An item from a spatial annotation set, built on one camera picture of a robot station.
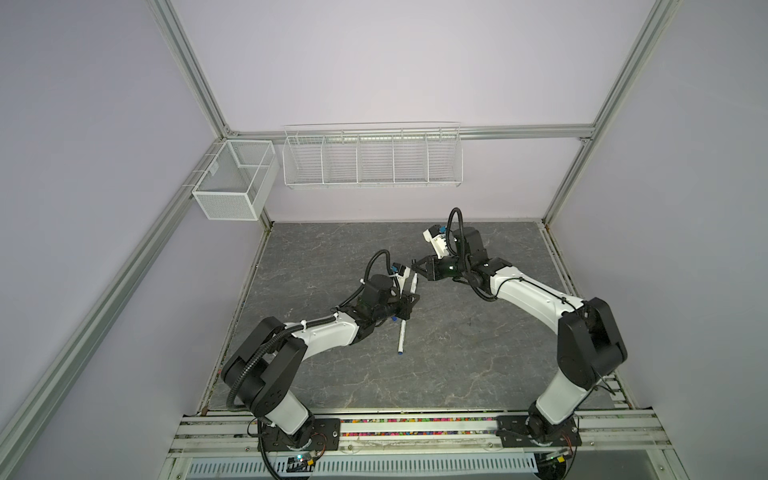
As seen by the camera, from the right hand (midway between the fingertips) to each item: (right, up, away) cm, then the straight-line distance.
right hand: (414, 268), depth 86 cm
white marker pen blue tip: (-3, -21, +5) cm, 22 cm away
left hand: (+1, -9, +1) cm, 9 cm away
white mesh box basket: (-60, +29, +19) cm, 70 cm away
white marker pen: (0, -4, -1) cm, 4 cm away
